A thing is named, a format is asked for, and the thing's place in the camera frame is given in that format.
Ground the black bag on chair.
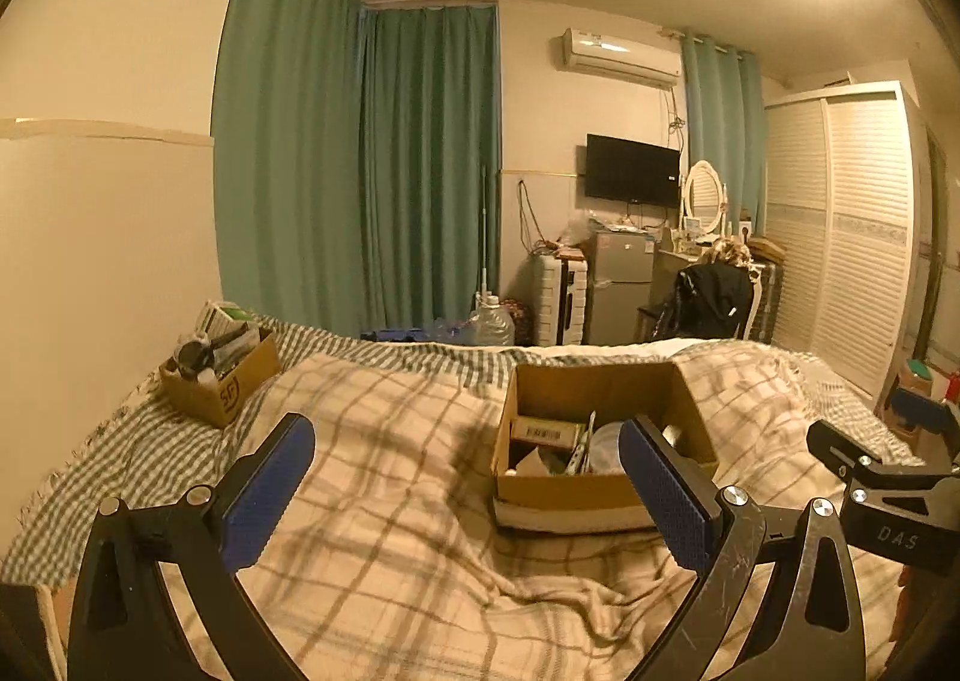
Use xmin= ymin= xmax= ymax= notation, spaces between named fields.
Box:
xmin=656 ymin=263 xmax=754 ymax=340

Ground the green curtain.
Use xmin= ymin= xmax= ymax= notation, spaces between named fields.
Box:
xmin=212 ymin=0 xmax=501 ymax=335
xmin=680 ymin=34 xmax=768 ymax=231

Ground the green curtain left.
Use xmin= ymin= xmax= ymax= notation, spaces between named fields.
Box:
xmin=212 ymin=0 xmax=501 ymax=335

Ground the grey mini fridge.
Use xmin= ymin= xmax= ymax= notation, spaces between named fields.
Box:
xmin=586 ymin=231 xmax=654 ymax=346

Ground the large open cardboard box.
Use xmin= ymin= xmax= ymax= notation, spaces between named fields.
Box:
xmin=491 ymin=361 xmax=718 ymax=535

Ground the large clear water jug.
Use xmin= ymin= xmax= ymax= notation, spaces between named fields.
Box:
xmin=469 ymin=291 xmax=514 ymax=348

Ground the white louvered wardrobe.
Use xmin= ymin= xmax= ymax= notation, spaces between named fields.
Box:
xmin=763 ymin=80 xmax=929 ymax=406

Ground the plaid beige blanket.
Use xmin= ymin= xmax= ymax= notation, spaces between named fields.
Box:
xmin=241 ymin=341 xmax=919 ymax=679

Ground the black wall television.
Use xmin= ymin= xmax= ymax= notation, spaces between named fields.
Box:
xmin=583 ymin=133 xmax=680 ymax=208

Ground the light blue plastic hanger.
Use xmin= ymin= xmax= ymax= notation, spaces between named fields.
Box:
xmin=565 ymin=411 xmax=597 ymax=476

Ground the small brown cardboard package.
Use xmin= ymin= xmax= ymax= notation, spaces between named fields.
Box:
xmin=509 ymin=416 xmax=586 ymax=452

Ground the green curtain right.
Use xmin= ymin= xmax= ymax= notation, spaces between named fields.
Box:
xmin=680 ymin=34 xmax=768 ymax=231

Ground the small cardboard box with clutter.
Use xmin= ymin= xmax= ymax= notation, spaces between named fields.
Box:
xmin=160 ymin=301 xmax=280 ymax=429

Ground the white suitcase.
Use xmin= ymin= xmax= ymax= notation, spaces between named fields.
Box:
xmin=532 ymin=254 xmax=587 ymax=346

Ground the small stool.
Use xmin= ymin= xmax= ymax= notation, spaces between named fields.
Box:
xmin=882 ymin=358 xmax=932 ymax=433

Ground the green checkered bed sheet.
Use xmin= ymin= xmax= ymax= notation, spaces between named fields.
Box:
xmin=2 ymin=317 xmax=683 ymax=589

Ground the white oval vanity mirror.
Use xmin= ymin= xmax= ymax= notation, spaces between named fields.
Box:
xmin=680 ymin=160 xmax=729 ymax=236

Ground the white air conditioner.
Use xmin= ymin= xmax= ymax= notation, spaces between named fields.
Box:
xmin=562 ymin=28 xmax=682 ymax=89

